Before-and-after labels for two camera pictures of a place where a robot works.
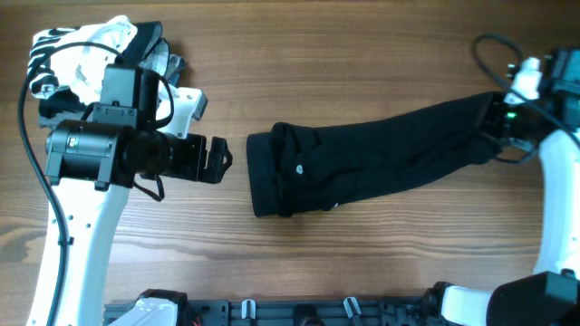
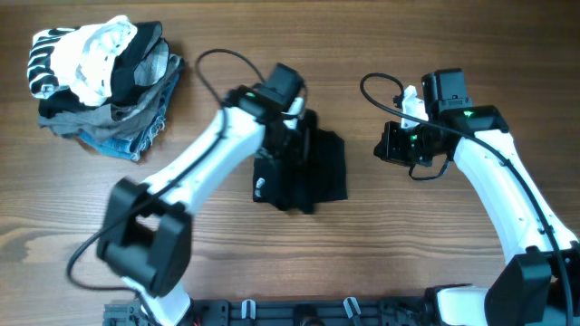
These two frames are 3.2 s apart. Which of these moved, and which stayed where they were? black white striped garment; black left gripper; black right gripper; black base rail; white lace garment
Moved: black left gripper; black right gripper
Stayed: white lace garment; black base rail; black white striped garment
